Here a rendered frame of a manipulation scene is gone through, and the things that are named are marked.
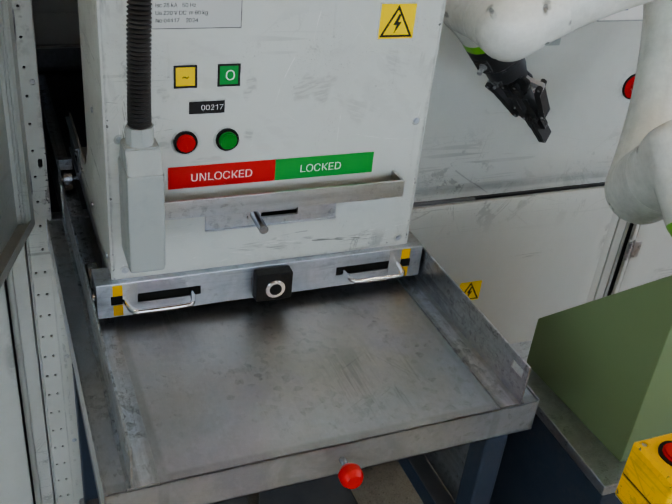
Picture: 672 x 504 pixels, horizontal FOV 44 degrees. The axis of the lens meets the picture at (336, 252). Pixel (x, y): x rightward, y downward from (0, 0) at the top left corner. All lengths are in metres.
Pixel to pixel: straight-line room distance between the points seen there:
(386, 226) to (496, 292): 0.74
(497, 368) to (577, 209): 0.86
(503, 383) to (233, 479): 0.43
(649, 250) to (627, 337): 1.05
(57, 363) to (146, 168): 0.79
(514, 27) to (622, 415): 0.61
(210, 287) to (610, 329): 0.61
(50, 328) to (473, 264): 0.95
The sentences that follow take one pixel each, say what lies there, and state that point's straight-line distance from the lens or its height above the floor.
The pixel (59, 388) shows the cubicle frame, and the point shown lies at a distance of 1.83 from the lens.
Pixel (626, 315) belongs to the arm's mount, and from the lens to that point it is 1.27.
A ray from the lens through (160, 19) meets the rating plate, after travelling 1.12.
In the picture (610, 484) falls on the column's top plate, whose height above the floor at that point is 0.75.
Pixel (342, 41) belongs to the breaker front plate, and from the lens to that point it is 1.21.
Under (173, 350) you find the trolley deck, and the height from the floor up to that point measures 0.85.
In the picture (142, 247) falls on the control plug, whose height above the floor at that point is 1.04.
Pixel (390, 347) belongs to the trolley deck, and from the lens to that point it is 1.30.
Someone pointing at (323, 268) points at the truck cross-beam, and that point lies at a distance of 1.35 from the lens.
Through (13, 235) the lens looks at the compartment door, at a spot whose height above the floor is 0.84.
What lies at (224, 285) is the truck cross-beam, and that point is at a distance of 1.31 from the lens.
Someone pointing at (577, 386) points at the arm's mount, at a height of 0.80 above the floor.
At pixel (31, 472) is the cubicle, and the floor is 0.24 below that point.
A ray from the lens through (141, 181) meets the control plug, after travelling 1.08.
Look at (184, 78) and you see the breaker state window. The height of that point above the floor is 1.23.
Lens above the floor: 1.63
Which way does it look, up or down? 31 degrees down
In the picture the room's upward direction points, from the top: 6 degrees clockwise
